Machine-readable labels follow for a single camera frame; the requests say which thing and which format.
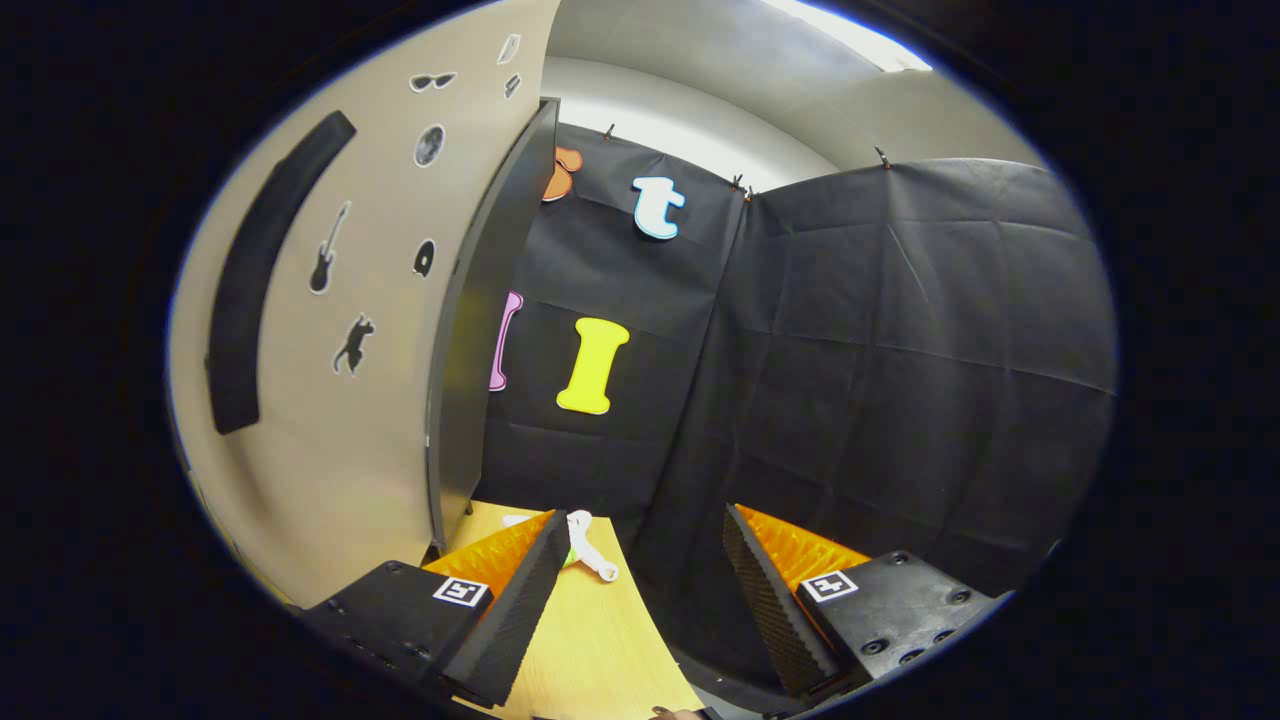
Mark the beige cabinet door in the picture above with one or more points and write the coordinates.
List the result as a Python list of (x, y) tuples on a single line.
[(380, 450)]

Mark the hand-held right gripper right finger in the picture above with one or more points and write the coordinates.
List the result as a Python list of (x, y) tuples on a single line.
[(775, 610)]

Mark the large ceiling light panel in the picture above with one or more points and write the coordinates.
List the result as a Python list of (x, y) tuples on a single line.
[(860, 35)]

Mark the white and green toy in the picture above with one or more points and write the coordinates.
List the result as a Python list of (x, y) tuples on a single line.
[(592, 555)]

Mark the grey cabinet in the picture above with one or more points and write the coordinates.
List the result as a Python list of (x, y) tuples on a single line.
[(480, 300)]

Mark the black backdrop cloth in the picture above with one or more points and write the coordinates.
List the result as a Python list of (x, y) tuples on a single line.
[(900, 350)]

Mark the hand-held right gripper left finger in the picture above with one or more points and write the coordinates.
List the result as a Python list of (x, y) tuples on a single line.
[(500, 630)]

